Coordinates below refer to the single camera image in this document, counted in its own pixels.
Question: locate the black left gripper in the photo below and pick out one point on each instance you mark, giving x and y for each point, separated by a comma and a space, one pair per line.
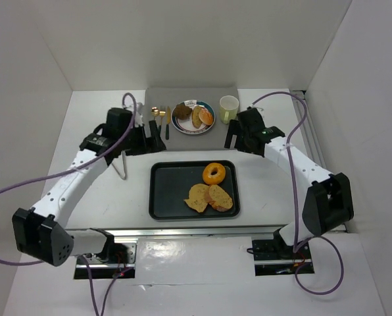
146, 140

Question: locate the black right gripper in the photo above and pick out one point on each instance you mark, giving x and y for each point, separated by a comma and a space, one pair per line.
239, 139

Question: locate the small orange bun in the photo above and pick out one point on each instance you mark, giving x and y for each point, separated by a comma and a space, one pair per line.
206, 117

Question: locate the metal food tongs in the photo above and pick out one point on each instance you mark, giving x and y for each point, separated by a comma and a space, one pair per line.
120, 166

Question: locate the dark brown bread piece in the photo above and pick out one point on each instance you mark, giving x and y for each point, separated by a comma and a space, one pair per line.
182, 111

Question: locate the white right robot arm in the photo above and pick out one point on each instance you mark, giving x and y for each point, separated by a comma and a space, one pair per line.
324, 200

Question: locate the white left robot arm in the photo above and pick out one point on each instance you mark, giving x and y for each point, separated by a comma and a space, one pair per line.
40, 231

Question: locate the crusted seeded bread slice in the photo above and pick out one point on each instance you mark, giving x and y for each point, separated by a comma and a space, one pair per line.
218, 198

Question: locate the large seeded bread slice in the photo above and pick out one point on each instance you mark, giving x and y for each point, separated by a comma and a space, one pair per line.
196, 199

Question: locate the pale green mug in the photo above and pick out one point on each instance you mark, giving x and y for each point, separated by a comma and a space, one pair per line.
229, 107

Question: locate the grey placemat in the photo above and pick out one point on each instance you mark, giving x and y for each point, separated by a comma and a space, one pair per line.
211, 139

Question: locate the white plate with teal rim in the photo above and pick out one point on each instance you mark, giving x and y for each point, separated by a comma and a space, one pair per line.
185, 126

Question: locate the black baking tray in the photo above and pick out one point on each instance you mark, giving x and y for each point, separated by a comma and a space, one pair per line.
170, 184

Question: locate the orange glazed donut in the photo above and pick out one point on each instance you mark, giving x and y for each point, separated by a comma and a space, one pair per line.
214, 174

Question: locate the gold spoon green handle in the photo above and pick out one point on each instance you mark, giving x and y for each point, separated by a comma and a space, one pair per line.
154, 113

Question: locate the gold fork green handle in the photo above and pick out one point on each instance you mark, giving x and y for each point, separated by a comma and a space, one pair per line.
162, 112

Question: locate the aluminium rail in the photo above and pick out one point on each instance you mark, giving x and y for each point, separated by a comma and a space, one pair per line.
195, 231

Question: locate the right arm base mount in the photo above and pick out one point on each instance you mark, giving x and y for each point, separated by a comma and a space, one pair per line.
270, 261

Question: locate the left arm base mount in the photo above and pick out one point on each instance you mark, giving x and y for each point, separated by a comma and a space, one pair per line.
121, 261

